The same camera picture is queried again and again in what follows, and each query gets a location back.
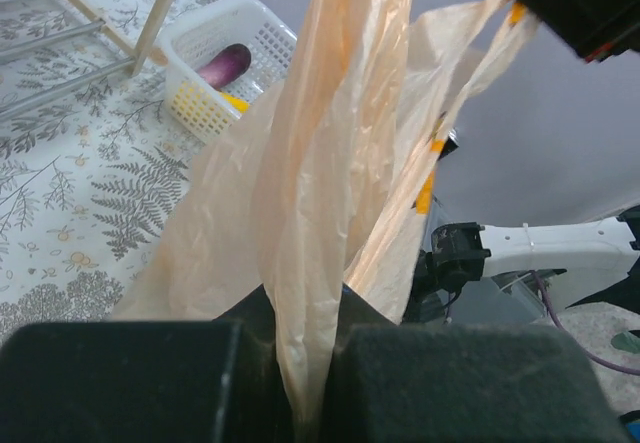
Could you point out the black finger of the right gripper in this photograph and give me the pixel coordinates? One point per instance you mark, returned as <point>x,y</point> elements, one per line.
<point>594,29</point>

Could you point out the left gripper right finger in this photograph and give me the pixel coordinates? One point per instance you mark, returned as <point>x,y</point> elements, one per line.
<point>412,383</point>

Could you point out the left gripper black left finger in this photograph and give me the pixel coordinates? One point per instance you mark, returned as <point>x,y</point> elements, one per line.
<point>144,381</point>

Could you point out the peach plastic grocery bag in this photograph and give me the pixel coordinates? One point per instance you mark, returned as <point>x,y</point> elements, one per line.
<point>311,189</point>

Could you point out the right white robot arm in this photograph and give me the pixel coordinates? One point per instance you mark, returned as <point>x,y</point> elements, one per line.
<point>464,252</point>

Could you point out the yellow squash toy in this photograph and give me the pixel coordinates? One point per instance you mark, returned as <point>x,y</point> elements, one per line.
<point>238,104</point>

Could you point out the purple eggplant toy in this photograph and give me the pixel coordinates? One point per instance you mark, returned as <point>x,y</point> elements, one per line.
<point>227,66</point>

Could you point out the white plastic basket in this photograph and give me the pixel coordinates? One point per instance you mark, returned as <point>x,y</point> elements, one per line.
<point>196,37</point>

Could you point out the white metal shelf rack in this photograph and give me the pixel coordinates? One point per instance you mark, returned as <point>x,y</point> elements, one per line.
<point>97,23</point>

